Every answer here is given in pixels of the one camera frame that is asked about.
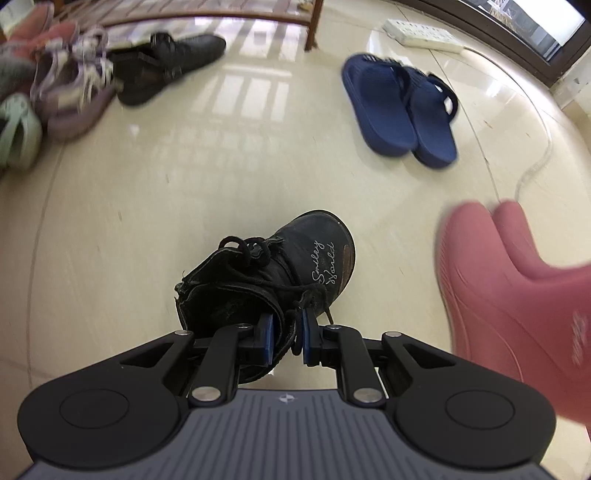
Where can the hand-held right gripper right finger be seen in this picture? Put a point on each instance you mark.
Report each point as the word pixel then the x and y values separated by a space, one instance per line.
pixel 308 337

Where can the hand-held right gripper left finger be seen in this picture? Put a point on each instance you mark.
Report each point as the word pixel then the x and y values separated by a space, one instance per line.
pixel 270 339

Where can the black leather shoe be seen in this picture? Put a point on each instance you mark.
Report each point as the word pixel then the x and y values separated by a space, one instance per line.
pixel 277 277
pixel 171 60

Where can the pink rubber slipper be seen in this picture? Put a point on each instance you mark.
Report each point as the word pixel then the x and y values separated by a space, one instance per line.
pixel 485 300
pixel 521 240

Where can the blue cartoon slide slipper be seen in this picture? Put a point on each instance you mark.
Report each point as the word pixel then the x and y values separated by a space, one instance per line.
pixel 383 106
pixel 434 134

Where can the purple sneaker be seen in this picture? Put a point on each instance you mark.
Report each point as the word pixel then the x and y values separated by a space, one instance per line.
pixel 51 78
pixel 78 115

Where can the wooden shoe rack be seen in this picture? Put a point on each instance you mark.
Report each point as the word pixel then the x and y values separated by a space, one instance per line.
pixel 315 18

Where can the green clog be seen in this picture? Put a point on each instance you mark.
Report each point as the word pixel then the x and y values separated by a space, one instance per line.
pixel 18 134

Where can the pink fur-lined slipper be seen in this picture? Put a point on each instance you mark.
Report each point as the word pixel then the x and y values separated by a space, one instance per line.
pixel 34 21
pixel 51 37

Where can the white power strip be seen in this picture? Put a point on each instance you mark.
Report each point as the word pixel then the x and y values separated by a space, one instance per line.
pixel 425 36

